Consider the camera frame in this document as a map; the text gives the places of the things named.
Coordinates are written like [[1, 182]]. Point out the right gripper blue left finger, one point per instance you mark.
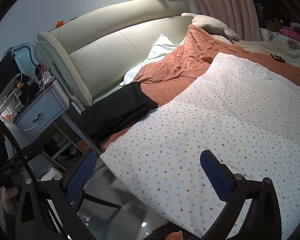
[[77, 176]]

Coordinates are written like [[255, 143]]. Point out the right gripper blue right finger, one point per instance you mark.
[[220, 177]]

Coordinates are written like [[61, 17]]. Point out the black coat with yellow logo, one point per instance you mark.
[[116, 111]]

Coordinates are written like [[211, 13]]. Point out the pile of colourful clothes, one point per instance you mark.
[[292, 31]]

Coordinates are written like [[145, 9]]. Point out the person's left hand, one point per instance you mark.
[[9, 200]]

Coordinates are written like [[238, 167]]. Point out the person's right hand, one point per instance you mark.
[[175, 236]]

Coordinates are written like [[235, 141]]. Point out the white floral quilt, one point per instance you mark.
[[246, 115]]

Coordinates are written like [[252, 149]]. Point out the light blue nightstand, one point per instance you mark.
[[37, 106]]

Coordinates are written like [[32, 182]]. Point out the black monitor on nightstand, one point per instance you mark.
[[8, 70]]

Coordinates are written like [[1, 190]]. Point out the orange-brown blanket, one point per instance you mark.
[[164, 80]]

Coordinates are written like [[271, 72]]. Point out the cream padded headboard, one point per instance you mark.
[[91, 54]]

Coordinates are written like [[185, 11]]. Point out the small black device on bed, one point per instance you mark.
[[277, 58]]

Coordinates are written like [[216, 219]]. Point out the beige bed sheet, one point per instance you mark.
[[276, 44]]

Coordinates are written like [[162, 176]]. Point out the white pillow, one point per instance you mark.
[[161, 48]]

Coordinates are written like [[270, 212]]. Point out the beige plush pillow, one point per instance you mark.
[[211, 25]]

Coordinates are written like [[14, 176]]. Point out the pink left curtain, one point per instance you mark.
[[239, 15]]

